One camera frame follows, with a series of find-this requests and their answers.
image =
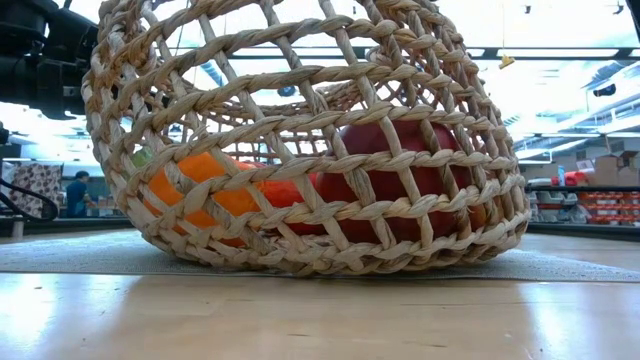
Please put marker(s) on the black ceiling camera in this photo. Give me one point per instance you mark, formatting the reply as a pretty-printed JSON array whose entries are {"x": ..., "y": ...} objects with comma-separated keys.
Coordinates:
[{"x": 605, "y": 90}]

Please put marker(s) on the patterned hanging cloth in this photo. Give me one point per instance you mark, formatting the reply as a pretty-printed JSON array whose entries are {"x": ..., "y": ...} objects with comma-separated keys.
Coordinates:
[{"x": 35, "y": 182}]

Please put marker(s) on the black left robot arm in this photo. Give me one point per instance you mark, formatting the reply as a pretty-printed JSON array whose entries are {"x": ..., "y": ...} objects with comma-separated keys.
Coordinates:
[{"x": 17, "y": 20}]

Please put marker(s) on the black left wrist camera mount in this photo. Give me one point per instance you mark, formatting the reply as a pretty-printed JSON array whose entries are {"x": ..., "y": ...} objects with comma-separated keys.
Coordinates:
[{"x": 70, "y": 30}]

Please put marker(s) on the light green fruit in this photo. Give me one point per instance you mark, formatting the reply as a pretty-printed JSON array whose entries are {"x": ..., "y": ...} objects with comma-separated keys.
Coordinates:
[{"x": 142, "y": 157}]

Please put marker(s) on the cardboard box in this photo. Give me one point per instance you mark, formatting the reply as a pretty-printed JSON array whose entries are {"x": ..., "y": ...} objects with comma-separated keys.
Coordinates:
[{"x": 615, "y": 170}]

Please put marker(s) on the red item on shelf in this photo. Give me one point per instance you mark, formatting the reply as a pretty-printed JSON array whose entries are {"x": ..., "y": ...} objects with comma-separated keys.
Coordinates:
[{"x": 575, "y": 178}]

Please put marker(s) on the yellow hanging plug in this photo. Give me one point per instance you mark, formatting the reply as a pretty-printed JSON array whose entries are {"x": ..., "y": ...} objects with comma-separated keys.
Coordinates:
[{"x": 506, "y": 62}]

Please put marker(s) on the red orange mango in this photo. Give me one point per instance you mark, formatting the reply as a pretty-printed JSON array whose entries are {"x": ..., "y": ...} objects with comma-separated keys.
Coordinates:
[{"x": 282, "y": 194}]

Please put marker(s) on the dark hanging dome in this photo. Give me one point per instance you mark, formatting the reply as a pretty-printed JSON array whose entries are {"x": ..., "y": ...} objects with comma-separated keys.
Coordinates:
[{"x": 286, "y": 91}]

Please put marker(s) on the person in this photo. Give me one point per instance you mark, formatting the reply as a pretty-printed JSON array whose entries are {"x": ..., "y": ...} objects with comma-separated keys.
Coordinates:
[{"x": 77, "y": 197}]

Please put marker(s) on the grey woven table mat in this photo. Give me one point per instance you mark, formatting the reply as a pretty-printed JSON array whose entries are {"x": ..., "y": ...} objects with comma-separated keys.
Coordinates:
[{"x": 75, "y": 255}]

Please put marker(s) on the orange fruit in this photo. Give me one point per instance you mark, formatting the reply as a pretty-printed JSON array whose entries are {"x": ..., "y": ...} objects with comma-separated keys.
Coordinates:
[{"x": 202, "y": 167}]

